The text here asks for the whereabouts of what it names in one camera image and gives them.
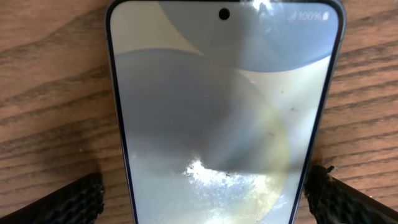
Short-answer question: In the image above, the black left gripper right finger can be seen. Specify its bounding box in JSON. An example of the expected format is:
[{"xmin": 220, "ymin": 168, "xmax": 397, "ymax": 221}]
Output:
[{"xmin": 304, "ymin": 165, "xmax": 397, "ymax": 224}]

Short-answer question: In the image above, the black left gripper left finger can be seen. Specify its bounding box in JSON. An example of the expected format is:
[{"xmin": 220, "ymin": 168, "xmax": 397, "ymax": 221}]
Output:
[{"xmin": 1, "ymin": 173, "xmax": 104, "ymax": 224}]

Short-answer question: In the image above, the Galaxy S24 smartphone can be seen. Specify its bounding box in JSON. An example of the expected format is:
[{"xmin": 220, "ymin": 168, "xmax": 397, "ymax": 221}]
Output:
[{"xmin": 105, "ymin": 0, "xmax": 346, "ymax": 224}]

